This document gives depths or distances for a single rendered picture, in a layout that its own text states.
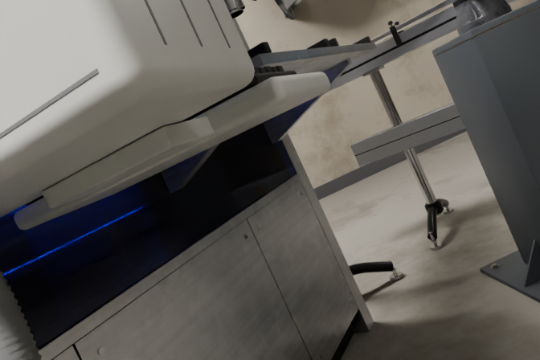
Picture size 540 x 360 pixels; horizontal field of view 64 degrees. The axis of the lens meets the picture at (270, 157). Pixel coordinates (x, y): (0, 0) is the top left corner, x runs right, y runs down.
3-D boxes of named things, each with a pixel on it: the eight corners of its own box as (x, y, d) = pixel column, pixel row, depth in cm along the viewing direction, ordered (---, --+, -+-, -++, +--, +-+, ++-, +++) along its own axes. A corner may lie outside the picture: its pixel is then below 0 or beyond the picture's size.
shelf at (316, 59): (95, 162, 95) (91, 154, 95) (254, 111, 154) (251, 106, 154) (263, 64, 69) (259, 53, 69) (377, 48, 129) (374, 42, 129)
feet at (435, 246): (427, 252, 192) (414, 223, 191) (442, 211, 234) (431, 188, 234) (444, 248, 188) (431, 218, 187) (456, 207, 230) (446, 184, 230)
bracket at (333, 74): (272, 144, 141) (255, 107, 140) (276, 141, 143) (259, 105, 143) (366, 101, 123) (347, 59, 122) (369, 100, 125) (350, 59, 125)
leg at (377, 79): (427, 219, 209) (362, 75, 206) (429, 213, 217) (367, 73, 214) (445, 214, 205) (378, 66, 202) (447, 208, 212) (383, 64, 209)
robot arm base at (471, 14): (493, 22, 138) (480, -7, 137) (523, 6, 123) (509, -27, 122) (451, 41, 137) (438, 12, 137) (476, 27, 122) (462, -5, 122)
